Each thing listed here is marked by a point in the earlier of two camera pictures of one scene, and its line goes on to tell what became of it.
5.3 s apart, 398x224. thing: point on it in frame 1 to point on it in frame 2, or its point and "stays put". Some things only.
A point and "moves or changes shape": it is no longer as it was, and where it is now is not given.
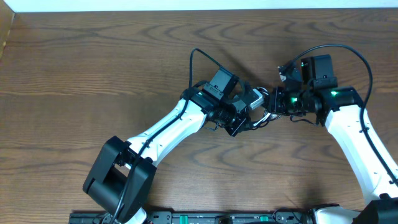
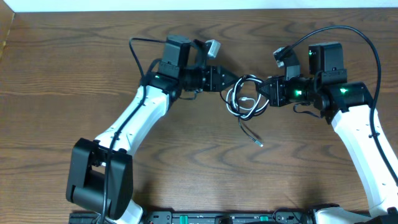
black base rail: x=279 y=217 stays put
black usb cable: x=270 y=116 moves or changes shape
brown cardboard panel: x=7 y=15 stays put
